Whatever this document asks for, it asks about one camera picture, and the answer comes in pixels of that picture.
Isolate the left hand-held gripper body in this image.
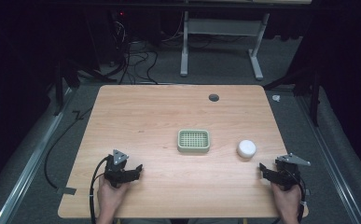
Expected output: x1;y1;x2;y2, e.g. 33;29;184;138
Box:
104;148;132;189

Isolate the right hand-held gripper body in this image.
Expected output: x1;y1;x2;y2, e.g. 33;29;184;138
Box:
274;152;312;191

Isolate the white round soap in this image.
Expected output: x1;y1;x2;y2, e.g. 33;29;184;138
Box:
236;139;257;159

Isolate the green soap dish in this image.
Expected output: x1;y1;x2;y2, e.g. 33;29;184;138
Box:
176;128;212;154

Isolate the person's right hand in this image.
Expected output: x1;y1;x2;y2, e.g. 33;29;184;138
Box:
270;181;302;219

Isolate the person's left hand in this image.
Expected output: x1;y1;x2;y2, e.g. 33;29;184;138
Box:
96;177;132;219

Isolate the grey tape strip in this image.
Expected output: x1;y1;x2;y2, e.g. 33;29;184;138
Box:
56;186;77;196

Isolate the black metal stand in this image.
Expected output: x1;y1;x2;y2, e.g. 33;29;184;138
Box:
262;60;323;128

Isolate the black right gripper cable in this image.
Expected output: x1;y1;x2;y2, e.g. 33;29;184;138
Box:
285;169;309;224

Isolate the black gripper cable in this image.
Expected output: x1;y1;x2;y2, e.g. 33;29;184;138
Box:
285;169;309;224
89;155;112;224

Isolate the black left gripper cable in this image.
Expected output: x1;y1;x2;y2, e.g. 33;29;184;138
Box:
89;155;112;224

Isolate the aluminium floor rail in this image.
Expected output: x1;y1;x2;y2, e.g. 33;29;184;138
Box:
295;95;361;224
0;88;74;224

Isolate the long black floor cable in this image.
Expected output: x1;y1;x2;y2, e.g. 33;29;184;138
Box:
43;106;94;190

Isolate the tangle of black floor cables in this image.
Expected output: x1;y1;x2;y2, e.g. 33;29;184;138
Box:
106;10;160;86

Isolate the white desk frame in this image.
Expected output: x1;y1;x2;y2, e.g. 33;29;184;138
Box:
179;10;271;81

